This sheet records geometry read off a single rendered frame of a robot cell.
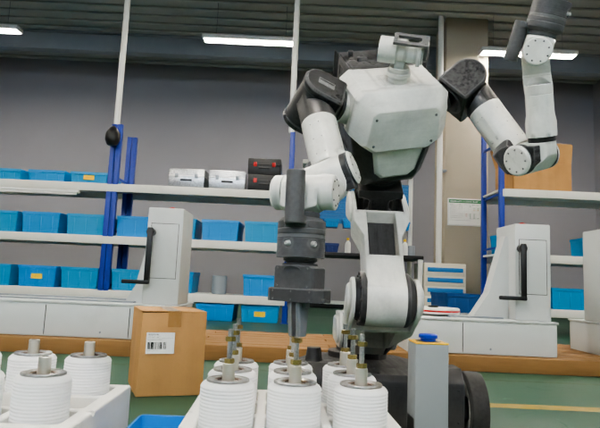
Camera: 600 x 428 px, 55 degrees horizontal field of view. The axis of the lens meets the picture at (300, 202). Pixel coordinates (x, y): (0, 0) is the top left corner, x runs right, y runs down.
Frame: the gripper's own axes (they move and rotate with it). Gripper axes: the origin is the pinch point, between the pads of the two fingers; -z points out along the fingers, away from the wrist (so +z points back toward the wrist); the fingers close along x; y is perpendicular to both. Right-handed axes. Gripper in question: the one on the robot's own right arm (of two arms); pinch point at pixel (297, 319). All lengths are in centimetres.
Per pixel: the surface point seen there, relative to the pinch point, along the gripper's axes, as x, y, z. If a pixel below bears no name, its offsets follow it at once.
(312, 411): -4.6, 1.4, -15.0
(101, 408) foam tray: 34.7, 13.3, -18.7
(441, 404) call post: -16.2, -30.8, -17.0
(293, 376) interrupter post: -0.3, 1.1, -9.8
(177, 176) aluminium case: 365, -329, 106
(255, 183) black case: 298, -374, 102
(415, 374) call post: -11.7, -27.7, -11.3
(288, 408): -1.8, 4.4, -14.5
